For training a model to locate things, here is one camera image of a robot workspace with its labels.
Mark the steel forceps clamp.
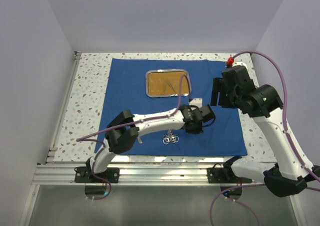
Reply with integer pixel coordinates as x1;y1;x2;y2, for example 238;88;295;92
162;129;180;145

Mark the blue surgical cloth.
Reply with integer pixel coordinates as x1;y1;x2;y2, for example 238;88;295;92
99;59;247;157

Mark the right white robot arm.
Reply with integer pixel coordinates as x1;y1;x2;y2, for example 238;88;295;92
207;66;320;197

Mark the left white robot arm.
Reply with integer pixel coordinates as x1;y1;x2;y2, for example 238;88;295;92
86;105;216;182

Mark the steel tray orange liner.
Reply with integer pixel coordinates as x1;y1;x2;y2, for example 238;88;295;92
145;69;192;98

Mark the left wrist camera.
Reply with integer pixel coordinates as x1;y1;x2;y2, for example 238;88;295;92
189;98;203;108

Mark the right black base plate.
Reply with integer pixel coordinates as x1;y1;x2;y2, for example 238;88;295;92
206;163;252;184

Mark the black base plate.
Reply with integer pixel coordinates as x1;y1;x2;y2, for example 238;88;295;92
74;166;120;183
206;163;252;184

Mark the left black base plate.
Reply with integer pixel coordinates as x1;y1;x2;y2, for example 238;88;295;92
74;166;120;183

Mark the aluminium front rail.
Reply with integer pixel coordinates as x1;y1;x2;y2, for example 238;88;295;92
31;162;297;186

